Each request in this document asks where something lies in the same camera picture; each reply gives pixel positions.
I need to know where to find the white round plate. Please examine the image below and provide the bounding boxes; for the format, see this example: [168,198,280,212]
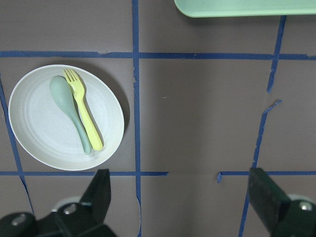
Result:
[8,65,124,171]

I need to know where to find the light green tray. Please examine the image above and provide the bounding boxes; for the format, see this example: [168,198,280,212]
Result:
[174,0,316,18]

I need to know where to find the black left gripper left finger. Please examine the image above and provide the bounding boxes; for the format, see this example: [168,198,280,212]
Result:
[79,169,111,223]

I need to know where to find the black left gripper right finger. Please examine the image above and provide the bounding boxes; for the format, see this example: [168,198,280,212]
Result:
[248,168,291,234]

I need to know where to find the yellow plastic fork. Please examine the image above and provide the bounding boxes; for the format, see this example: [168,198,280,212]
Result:
[63,69,103,151]

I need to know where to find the green plastic spoon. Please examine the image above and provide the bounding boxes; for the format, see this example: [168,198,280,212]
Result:
[49,76,92,155]

